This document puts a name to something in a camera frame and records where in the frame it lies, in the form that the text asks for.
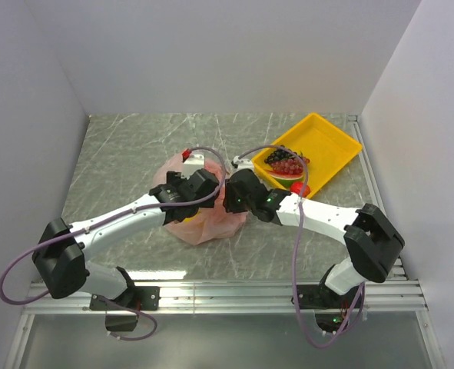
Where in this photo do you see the pink plastic bag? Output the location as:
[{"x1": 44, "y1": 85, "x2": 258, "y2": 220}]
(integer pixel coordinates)
[{"x1": 152, "y1": 154, "x2": 247, "y2": 245}]

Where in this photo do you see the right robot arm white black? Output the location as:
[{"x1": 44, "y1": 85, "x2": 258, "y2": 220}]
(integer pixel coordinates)
[{"x1": 224, "y1": 169, "x2": 405, "y2": 309}]

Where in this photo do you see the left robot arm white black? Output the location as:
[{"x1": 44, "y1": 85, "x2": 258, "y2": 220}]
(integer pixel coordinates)
[{"x1": 32, "y1": 168, "x2": 220, "y2": 309}]

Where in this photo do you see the watermelon slice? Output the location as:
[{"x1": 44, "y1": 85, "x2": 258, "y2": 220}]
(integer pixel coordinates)
[{"x1": 267, "y1": 171, "x2": 304, "y2": 189}]

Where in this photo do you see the dark purple grape bunch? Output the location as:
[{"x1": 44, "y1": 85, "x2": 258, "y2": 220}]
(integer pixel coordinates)
[{"x1": 264, "y1": 145, "x2": 299, "y2": 165}]

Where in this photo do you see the red strawberry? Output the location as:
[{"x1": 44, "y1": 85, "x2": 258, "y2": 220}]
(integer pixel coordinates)
[{"x1": 290, "y1": 181, "x2": 311, "y2": 198}]

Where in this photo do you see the red grape bunch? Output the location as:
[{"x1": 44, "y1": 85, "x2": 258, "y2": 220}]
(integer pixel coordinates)
[{"x1": 270, "y1": 158, "x2": 304, "y2": 177}]

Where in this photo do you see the yellow plastic tray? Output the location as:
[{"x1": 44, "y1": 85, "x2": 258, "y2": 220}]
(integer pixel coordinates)
[{"x1": 252, "y1": 113, "x2": 363, "y2": 198}]

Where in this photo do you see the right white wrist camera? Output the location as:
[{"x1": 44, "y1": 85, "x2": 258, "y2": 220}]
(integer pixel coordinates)
[{"x1": 230, "y1": 155, "x2": 254, "y2": 174}]

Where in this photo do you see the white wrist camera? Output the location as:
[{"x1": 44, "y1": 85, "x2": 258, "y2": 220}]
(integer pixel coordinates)
[
  {"x1": 181, "y1": 149, "x2": 205, "y2": 179},
  {"x1": 230, "y1": 155, "x2": 254, "y2": 174}
]

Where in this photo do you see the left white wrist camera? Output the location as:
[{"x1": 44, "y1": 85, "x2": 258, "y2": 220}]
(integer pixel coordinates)
[{"x1": 181, "y1": 149, "x2": 205, "y2": 179}]

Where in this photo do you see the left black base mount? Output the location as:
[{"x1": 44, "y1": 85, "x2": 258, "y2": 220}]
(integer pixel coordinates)
[{"x1": 89, "y1": 286, "x2": 160, "y2": 341}]

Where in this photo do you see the aluminium rail frame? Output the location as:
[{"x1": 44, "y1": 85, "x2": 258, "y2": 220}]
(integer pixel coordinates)
[{"x1": 8, "y1": 113, "x2": 445, "y2": 368}]

